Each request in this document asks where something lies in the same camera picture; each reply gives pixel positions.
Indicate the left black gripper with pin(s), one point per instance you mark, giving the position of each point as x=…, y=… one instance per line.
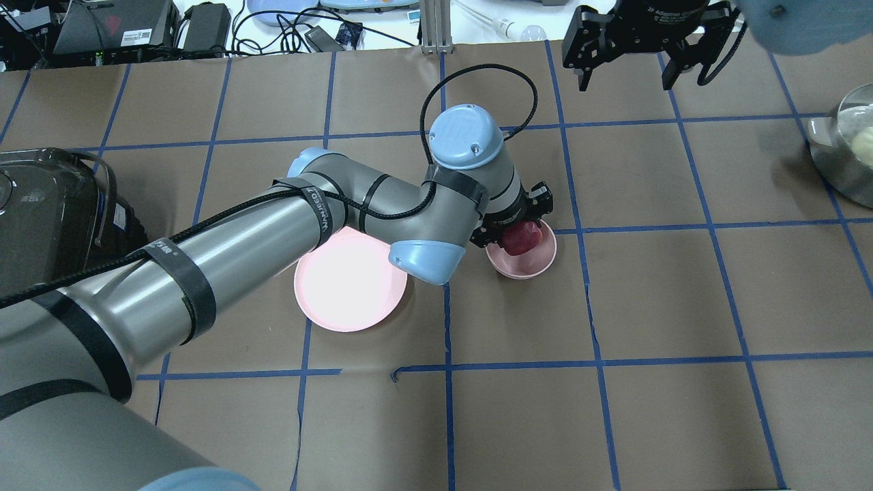
x=506, y=219

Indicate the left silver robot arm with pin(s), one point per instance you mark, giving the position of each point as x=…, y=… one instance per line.
x=71, y=351

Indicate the pink plate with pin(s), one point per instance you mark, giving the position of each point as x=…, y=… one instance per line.
x=348, y=284

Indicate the red apple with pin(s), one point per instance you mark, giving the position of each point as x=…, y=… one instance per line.
x=522, y=237

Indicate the pink bowl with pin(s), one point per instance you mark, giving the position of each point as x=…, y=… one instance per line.
x=529, y=265

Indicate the white steamed bun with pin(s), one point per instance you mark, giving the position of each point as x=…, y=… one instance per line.
x=861, y=146

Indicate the black power adapter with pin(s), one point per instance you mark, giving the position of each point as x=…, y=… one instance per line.
x=205, y=35

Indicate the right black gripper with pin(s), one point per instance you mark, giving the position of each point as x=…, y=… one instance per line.
x=656, y=20

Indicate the light blue plate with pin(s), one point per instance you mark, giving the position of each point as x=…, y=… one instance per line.
x=270, y=12

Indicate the aluminium frame post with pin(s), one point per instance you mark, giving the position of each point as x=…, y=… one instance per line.
x=434, y=25

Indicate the black laptop computer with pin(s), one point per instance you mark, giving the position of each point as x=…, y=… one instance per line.
x=116, y=26

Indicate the steel steamer pan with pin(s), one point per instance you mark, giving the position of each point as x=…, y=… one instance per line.
x=830, y=138

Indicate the dark grey rice cooker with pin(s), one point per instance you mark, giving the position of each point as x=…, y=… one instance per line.
x=62, y=213

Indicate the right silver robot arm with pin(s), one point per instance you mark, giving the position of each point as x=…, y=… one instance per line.
x=796, y=28

